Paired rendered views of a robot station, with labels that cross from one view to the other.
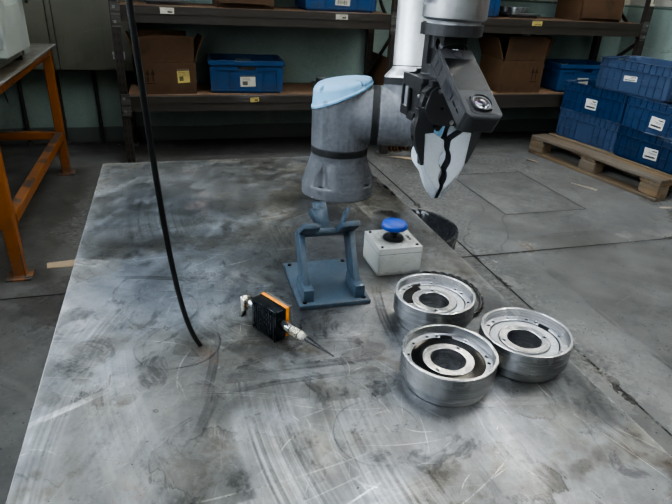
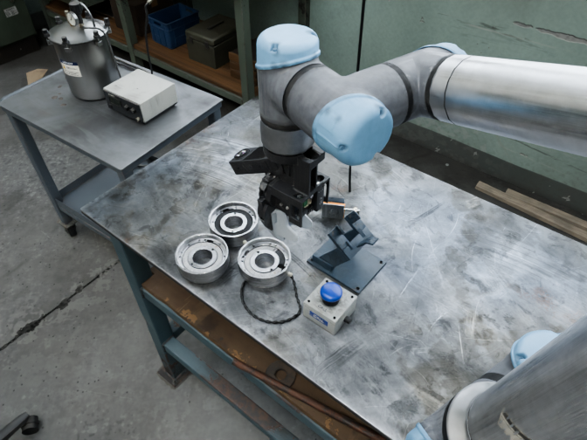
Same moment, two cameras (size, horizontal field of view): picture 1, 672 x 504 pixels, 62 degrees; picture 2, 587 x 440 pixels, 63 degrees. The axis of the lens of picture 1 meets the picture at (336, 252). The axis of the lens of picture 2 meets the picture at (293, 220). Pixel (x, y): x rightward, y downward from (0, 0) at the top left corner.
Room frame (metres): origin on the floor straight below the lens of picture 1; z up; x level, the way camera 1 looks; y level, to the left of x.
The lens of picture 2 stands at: (1.15, -0.42, 1.56)
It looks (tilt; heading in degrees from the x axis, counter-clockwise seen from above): 46 degrees down; 146
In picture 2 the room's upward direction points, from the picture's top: straight up
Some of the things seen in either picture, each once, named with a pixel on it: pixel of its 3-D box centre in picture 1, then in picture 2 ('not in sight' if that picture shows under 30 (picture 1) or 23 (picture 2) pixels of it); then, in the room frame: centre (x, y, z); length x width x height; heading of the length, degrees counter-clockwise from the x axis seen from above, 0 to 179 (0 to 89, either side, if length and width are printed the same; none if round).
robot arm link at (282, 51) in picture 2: not in sight; (289, 78); (0.71, -0.12, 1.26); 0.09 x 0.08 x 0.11; 179
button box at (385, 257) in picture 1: (390, 248); (332, 306); (0.79, -0.09, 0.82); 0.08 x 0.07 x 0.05; 17
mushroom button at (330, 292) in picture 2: (393, 235); (330, 297); (0.78, -0.09, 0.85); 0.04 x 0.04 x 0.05
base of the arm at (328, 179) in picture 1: (338, 167); not in sight; (1.11, 0.00, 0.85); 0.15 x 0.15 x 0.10
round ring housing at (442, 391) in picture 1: (447, 365); (233, 224); (0.50, -0.13, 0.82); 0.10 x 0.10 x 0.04
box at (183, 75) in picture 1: (166, 61); not in sight; (3.97, 1.23, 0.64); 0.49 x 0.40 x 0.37; 112
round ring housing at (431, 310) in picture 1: (433, 305); (265, 263); (0.63, -0.13, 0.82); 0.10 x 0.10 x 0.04
